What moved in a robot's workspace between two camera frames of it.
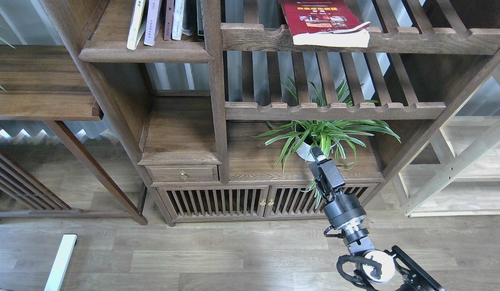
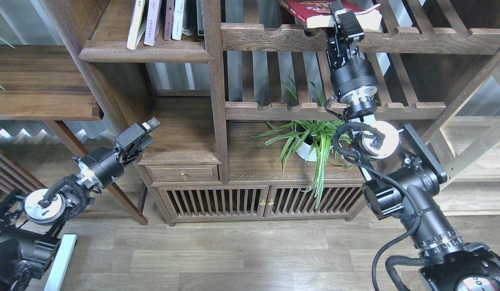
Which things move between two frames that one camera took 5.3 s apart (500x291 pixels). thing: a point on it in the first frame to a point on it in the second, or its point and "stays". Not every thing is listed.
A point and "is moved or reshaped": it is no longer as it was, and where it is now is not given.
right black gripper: [340, 209] to [353, 76]
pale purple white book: [153, 22] stays
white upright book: [178, 19] stays
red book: [330, 23] is moved or reshaped
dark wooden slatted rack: [17, 191] stays
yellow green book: [138, 24] stays
